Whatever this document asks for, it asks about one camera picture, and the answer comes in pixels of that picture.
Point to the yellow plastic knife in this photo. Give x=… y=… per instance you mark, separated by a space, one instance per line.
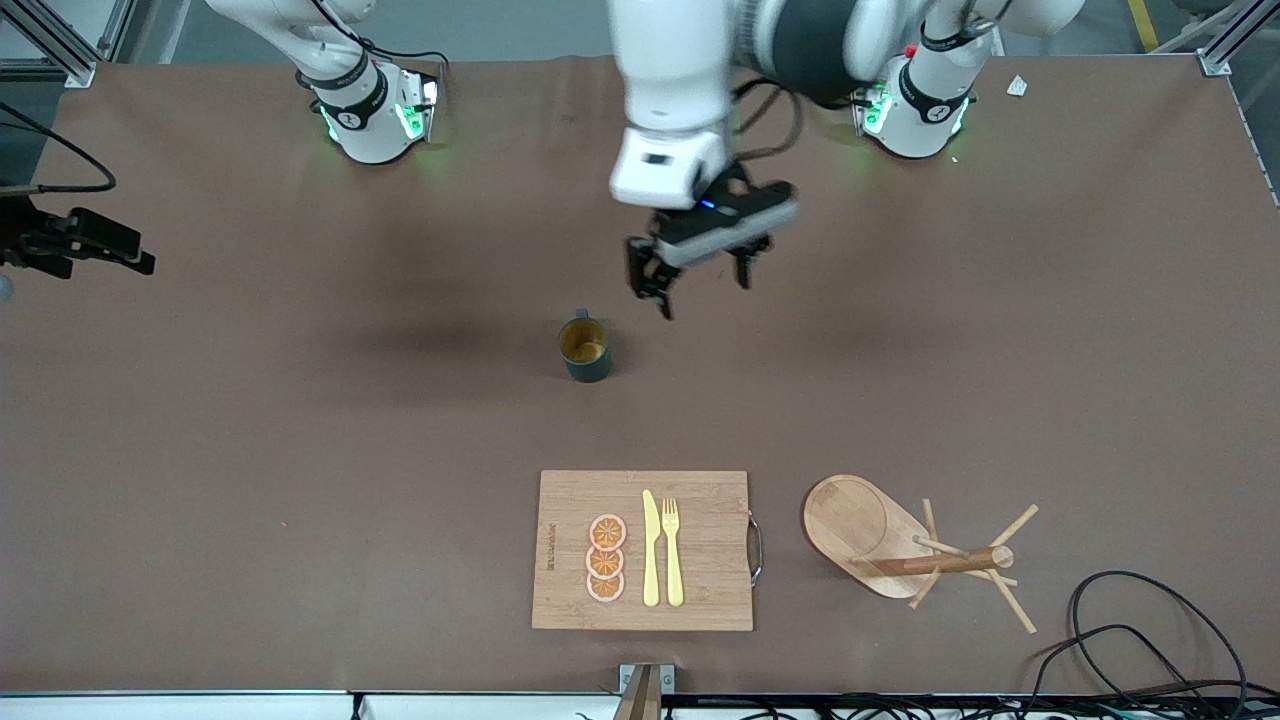
x=651 y=550

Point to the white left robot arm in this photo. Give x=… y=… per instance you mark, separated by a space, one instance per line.
x=670 y=90

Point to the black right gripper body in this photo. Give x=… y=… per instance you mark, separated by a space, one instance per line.
x=22 y=240

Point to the dark green cup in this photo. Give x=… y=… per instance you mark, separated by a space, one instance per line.
x=586 y=350

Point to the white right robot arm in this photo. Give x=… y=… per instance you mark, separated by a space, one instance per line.
x=370 y=130

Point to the bamboo cutting board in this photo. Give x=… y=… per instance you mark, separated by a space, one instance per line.
x=700 y=550

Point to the wooden mug tree stand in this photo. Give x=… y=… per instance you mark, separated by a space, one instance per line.
x=850 y=520

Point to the yellow plastic fork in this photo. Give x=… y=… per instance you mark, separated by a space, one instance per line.
x=673 y=560

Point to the metal bracket with wooden post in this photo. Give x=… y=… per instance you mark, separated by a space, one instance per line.
x=665 y=680

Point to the orange slice toy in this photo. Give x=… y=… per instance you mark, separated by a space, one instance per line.
x=605 y=590
x=608 y=532
x=605 y=563

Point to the white paper scrap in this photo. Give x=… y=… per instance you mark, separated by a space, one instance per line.
x=1017 y=86

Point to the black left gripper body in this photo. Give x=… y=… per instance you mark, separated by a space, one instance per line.
x=737 y=193

